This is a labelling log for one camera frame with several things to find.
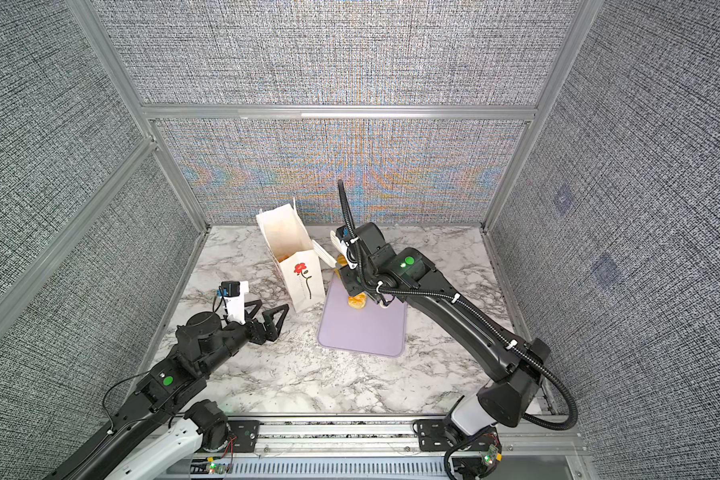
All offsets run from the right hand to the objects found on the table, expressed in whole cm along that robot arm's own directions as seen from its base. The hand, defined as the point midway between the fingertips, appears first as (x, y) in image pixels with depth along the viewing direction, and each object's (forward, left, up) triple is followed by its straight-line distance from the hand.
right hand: (350, 269), depth 74 cm
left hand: (-8, +17, -3) cm, 20 cm away
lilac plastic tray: (-2, -6, -27) cm, 28 cm away
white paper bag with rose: (+6, +14, 0) cm, 16 cm away
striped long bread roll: (+5, -1, -23) cm, 24 cm away
